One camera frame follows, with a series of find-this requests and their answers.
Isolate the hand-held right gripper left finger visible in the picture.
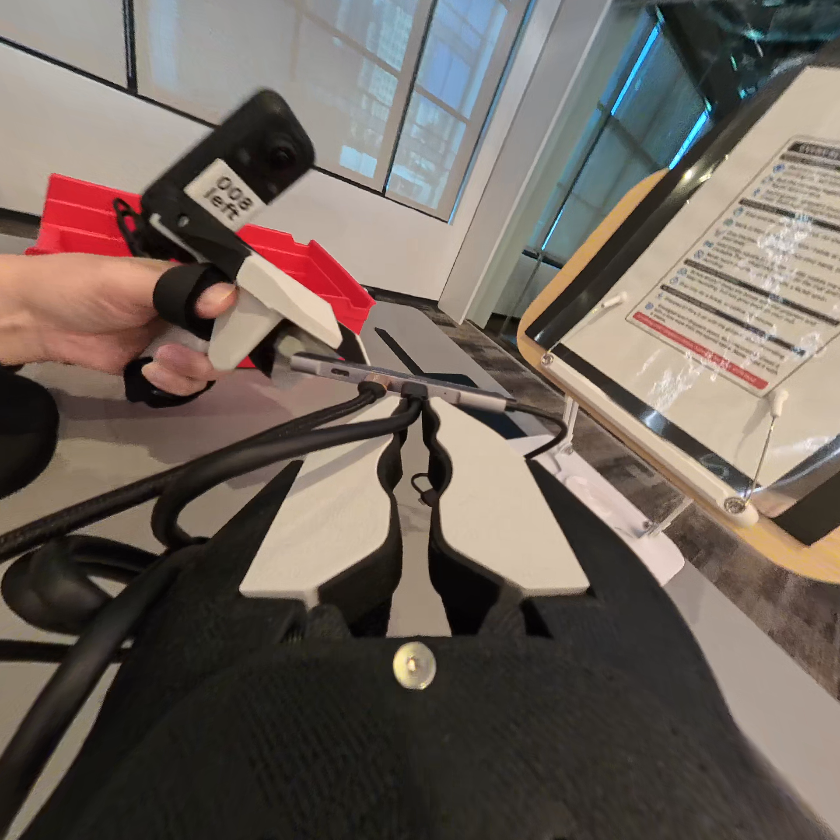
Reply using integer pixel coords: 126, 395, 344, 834
239, 395, 413, 610

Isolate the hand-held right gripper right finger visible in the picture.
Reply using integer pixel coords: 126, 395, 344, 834
420, 397, 592, 603

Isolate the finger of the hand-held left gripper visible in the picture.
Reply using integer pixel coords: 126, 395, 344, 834
209, 305, 309, 383
236, 252, 345, 350

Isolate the grey usb hub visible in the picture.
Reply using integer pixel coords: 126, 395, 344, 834
289, 353, 569, 463

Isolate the black smooth usb-c cable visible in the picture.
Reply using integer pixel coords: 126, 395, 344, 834
0, 384, 429, 818

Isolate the person's left hand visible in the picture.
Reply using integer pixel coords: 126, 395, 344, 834
0, 252, 238, 398

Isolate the white stand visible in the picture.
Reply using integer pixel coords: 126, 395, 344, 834
508, 394, 687, 588

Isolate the red plastic bin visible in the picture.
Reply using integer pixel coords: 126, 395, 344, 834
25, 172, 376, 370

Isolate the white board with black border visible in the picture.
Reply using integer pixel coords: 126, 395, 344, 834
525, 62, 840, 547

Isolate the light wooden table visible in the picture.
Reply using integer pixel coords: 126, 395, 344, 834
516, 167, 840, 586

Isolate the printed instruction sheet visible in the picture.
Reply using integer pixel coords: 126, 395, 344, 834
626, 134, 840, 399

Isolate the glass partition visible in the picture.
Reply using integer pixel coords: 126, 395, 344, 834
525, 5, 719, 266

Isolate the window with white frame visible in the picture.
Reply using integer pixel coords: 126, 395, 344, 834
289, 0, 534, 225

